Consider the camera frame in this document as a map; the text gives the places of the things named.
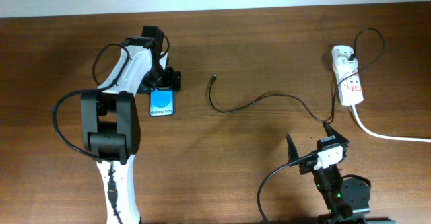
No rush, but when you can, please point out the white power strip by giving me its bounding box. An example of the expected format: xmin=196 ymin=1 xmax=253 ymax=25
xmin=331 ymin=45 xmax=364 ymax=106

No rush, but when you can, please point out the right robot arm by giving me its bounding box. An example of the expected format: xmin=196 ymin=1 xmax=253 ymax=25
xmin=286 ymin=122 xmax=371 ymax=223

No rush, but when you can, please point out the thin black charging cable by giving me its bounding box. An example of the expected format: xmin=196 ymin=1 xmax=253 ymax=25
xmin=207 ymin=28 xmax=386 ymax=124

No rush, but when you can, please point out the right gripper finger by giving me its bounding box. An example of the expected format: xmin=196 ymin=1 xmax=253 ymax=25
xmin=323 ymin=122 xmax=348 ymax=143
xmin=286 ymin=133 xmax=299 ymax=165

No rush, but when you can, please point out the thick white power cord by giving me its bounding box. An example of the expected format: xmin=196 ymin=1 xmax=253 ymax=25
xmin=350 ymin=104 xmax=431 ymax=143

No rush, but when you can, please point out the white USB charger plug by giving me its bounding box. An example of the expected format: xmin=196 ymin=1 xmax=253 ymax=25
xmin=333 ymin=56 xmax=358 ymax=73

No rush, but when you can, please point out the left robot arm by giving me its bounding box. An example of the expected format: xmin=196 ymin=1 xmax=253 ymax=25
xmin=80 ymin=26 xmax=181 ymax=223

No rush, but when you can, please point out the blue screen smartphone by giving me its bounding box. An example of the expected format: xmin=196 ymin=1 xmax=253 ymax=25
xmin=150 ymin=89 xmax=174 ymax=117

